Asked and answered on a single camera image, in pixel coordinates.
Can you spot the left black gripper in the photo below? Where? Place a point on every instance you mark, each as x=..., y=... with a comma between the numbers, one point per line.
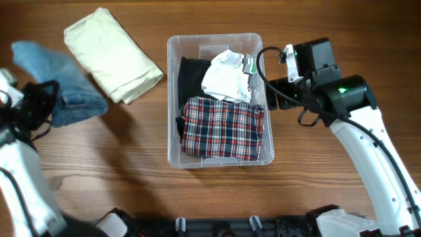
x=37, y=93

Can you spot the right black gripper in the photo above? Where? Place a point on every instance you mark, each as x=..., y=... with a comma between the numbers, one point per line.
x=282, y=85

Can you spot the blue jeans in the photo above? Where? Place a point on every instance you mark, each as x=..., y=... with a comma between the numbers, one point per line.
x=77, y=98

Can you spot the white printed t-shirt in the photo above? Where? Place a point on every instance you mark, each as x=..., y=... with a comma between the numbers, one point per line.
x=230, y=77

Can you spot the red blue plaid shirt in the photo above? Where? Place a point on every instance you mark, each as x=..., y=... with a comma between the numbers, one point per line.
x=212, y=128

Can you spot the black garment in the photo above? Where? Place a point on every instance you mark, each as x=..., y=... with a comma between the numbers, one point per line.
x=190, y=77

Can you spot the cream cloth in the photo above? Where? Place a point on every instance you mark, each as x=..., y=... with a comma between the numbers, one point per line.
x=104, y=49

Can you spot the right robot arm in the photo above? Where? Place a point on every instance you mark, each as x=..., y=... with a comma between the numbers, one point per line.
x=348, y=107

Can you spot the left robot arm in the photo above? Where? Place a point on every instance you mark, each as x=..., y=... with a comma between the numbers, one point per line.
x=33, y=208

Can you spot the clear plastic storage container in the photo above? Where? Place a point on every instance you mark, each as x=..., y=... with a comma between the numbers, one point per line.
x=208, y=47

